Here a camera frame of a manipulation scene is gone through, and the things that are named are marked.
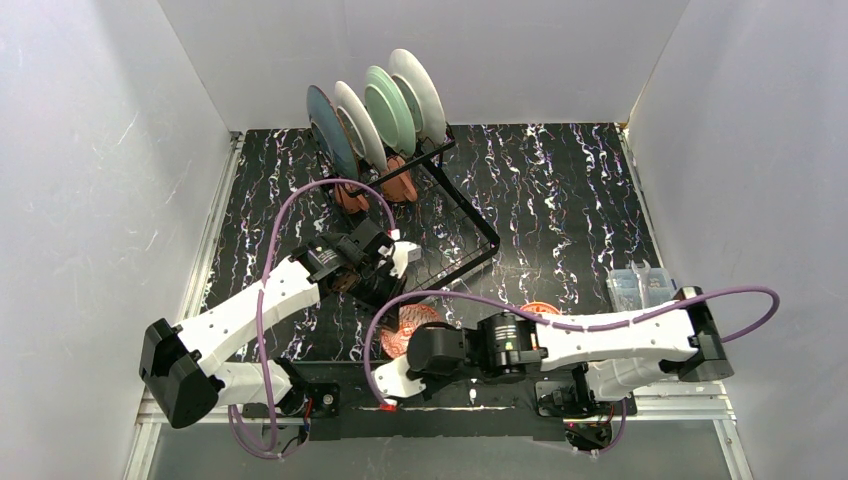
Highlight red geometric pattern bowl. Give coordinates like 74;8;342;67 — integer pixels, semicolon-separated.
380;304;444;359

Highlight black wire dish rack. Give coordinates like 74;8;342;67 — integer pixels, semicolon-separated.
316;125;502;313

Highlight orange floral pattern bowl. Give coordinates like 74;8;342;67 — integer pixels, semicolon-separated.
520;301;561;315

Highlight green rim lettered plate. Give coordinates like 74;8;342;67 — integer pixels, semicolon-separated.
334;80;388;173

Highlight dark blue glazed plate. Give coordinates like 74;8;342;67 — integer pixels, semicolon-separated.
306;85;360;180

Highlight light green flower plate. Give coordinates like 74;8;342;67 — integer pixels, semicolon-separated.
364;65;416;158

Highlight red teal floral plate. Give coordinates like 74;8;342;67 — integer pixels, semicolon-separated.
388;48;447;147

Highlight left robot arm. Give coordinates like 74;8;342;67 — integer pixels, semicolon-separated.
139;220;421;429

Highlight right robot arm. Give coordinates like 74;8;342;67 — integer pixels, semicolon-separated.
373;289;734;418

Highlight clear plastic box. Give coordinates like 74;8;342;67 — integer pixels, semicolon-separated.
606;262;677;312

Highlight silver wrench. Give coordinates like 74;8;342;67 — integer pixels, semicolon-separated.
630;260;651;309

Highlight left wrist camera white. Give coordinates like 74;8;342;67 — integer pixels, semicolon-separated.
389;229;422;278

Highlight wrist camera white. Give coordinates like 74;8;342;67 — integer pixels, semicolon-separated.
389;229;422;278
372;358;426;410

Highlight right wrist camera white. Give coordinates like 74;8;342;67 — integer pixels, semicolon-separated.
372;358;426;410

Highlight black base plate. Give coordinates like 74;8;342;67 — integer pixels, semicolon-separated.
277;361;637;448

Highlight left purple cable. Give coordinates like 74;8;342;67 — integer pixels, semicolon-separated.
227;178;399;462

